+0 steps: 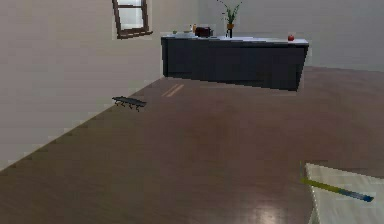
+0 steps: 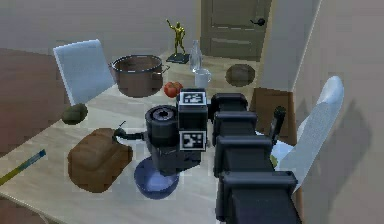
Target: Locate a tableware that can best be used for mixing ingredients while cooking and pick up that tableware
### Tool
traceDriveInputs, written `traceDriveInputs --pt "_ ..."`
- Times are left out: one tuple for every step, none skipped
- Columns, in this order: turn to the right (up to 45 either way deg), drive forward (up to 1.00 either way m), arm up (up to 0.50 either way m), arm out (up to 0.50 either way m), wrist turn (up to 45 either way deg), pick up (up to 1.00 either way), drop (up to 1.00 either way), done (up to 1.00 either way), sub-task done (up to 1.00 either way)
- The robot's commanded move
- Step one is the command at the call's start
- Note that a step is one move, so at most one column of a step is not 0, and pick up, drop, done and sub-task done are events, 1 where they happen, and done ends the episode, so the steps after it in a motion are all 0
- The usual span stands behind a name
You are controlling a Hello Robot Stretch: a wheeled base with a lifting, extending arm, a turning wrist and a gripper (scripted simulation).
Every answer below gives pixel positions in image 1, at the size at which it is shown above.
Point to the yellow and blue pencil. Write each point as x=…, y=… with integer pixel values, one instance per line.
x=336, y=189

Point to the black low bench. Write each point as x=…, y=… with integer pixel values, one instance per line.
x=130, y=101

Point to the brown framed window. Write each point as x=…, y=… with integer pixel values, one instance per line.
x=131, y=16

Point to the dark kitchen counter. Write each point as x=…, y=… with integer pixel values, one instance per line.
x=233, y=61

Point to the white table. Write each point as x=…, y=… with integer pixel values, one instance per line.
x=346, y=203

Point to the orange bottle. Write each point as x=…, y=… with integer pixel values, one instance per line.
x=194, y=28

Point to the dark red toaster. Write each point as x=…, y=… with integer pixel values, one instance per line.
x=203, y=31

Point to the red apple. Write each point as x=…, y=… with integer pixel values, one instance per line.
x=291, y=38

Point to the green house plant in pot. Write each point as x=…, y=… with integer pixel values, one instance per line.
x=230, y=16

